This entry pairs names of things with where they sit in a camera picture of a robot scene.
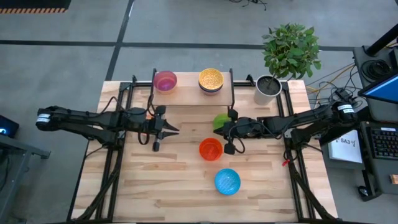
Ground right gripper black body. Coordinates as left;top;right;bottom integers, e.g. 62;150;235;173
223;108;254;156

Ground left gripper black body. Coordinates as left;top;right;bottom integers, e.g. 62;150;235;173
146;105;167;152

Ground green plastic bowl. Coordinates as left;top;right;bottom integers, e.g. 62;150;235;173
212;113;233;132

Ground orange plastic bowl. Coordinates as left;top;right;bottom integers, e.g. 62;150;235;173
198;138;224;162

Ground purple plastic bowl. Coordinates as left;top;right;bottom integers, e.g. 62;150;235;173
153;70;178;94

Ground blue patterned bowl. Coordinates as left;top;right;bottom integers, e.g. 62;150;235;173
214;168;242;197

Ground patterned ceramic bowl yellow inside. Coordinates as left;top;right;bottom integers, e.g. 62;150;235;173
198;68;224;96

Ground wooden shelf with black legs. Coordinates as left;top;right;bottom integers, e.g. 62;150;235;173
149;68;236;118

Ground white plant pot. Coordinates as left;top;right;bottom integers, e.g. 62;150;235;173
254;74;283;106

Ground green leafy plant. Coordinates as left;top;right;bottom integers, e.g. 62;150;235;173
262;23;323;80

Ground black power strip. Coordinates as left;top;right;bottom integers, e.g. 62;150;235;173
335;88;354;101

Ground grey metal stand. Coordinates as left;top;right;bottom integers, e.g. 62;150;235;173
0;134;52;223

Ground computer monitor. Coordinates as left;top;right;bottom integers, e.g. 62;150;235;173
357;73;398;105

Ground black keyboard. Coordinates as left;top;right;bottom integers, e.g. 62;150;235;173
369;126;398;161

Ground grey computer desk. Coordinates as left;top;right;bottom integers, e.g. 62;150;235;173
319;45;398;202

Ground black device with blue light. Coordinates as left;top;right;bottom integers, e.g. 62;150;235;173
0;114;20;139

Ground black pole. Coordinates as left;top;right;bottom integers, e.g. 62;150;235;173
366;23;398;57

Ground black mat with hazard stripes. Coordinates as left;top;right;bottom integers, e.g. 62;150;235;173
0;0;72;14

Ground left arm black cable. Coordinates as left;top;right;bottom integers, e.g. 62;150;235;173
102;95;156;146

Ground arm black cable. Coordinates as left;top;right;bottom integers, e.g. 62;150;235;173
102;95;156;146
228;123;247;155

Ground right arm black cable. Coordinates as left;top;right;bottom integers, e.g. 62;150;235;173
228;123;247;155

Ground black metal table frame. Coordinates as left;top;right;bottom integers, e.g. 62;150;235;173
67;74;343;223

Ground tangled black floor cables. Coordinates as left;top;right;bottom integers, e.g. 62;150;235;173
306;63;368;108

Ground yellow floor cable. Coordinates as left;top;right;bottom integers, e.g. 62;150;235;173
306;63;357;103

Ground black floor cable bundle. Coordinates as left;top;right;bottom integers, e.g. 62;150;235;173
229;0;269;11

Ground coiled black cable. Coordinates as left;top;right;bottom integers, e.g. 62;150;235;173
361;58;389;82

